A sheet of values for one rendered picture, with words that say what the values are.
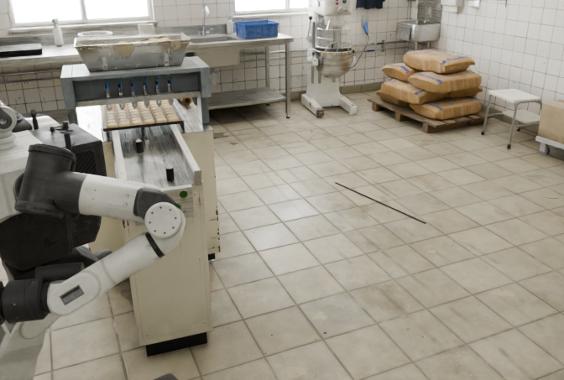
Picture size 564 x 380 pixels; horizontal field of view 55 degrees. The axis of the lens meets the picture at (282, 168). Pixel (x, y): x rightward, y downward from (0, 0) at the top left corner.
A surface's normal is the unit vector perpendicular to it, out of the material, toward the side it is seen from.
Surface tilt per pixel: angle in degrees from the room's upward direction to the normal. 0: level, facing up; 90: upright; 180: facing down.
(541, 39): 90
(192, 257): 90
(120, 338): 0
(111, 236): 90
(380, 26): 90
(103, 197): 61
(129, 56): 115
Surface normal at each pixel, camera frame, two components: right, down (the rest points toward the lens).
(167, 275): 0.32, 0.35
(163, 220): 0.10, -0.13
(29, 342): 0.63, 0.28
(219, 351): -0.01, -0.93
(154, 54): 0.29, 0.71
